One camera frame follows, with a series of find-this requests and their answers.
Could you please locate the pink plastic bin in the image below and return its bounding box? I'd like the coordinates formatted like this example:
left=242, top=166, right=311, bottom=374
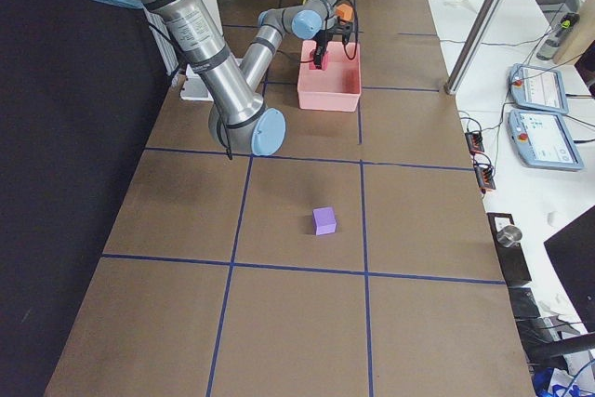
left=297, top=41, right=362, bottom=112

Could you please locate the crumpled white paper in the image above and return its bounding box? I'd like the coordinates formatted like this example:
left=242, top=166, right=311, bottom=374
left=443, top=0, right=477, bottom=12

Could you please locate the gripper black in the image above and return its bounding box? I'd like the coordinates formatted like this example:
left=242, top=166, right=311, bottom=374
left=310, top=30, right=333, bottom=70

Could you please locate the silver metal cylinder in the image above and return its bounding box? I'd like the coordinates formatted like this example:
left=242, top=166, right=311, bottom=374
left=496, top=225, right=522, bottom=247

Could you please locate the upper teach pendant tablet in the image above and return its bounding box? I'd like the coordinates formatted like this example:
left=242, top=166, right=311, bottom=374
left=509, top=63, right=569, bottom=114

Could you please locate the orange block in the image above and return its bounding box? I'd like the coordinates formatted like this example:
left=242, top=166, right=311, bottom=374
left=335, top=3, right=355, bottom=22

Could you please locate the black monitor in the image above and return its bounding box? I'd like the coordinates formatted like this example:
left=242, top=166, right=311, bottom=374
left=545, top=207, right=595, bottom=332

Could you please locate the orange black connector box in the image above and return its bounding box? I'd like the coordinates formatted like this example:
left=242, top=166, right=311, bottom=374
left=473, top=162, right=496, bottom=193
left=465, top=130, right=484, bottom=154

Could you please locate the aluminium frame post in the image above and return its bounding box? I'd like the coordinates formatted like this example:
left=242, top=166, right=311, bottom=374
left=444, top=0, right=503, bottom=95

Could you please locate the teach pendant tablet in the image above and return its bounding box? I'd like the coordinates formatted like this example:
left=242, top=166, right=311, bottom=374
left=509, top=63, right=569, bottom=114
left=508, top=109, right=584, bottom=172

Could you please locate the purple block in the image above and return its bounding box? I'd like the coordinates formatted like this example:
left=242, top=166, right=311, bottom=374
left=312, top=206, right=337, bottom=236

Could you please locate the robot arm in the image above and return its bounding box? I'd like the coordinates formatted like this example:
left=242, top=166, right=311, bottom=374
left=94, top=0, right=337, bottom=156

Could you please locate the lower teach pendant tablet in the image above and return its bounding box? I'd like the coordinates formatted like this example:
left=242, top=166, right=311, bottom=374
left=508, top=109, right=584, bottom=172

